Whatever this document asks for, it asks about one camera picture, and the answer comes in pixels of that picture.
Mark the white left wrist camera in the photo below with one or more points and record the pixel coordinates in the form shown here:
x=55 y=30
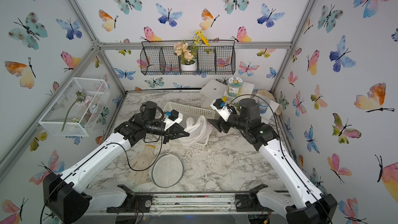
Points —
x=171 y=118

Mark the pink artificial rose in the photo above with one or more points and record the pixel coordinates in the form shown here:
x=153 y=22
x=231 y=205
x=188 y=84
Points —
x=81 y=103

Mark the white wire wall basket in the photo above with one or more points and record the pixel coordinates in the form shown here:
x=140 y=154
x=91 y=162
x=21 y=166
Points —
x=53 y=117

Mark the beige woven fan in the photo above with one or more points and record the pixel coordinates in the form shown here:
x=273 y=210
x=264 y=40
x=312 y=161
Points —
x=267 y=94

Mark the beige work glove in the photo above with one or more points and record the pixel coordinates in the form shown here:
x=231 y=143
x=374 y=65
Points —
x=141 y=164

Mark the white perforated plastic basket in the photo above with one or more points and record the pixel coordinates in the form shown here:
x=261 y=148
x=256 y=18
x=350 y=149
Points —
x=189 y=111

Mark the white pot with flowers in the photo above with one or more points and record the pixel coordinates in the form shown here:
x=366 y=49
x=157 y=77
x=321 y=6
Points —
x=187 y=52

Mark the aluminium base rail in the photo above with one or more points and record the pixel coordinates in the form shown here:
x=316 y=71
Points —
x=186 y=203

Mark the blue granule jar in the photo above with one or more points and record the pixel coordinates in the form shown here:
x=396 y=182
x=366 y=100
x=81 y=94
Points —
x=263 y=105

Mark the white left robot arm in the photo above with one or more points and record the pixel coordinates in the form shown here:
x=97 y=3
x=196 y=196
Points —
x=65 y=195

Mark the black wire wall basket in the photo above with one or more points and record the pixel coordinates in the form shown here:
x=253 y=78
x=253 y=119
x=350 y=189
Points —
x=157 y=58

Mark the green lidded glass jar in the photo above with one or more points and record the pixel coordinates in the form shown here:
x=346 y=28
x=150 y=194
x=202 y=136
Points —
x=234 y=86

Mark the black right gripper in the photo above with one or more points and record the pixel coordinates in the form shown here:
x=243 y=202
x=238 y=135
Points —
x=220 y=125

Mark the white mesh laundry bag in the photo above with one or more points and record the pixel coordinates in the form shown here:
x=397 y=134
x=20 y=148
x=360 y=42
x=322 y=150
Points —
x=167 y=171

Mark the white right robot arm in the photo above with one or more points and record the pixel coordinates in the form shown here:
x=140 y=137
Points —
x=268 y=143

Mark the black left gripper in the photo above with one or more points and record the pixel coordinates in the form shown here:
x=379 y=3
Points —
x=171 y=134

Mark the white tiered wooden shelf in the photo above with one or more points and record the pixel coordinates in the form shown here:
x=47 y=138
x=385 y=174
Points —
x=216 y=90

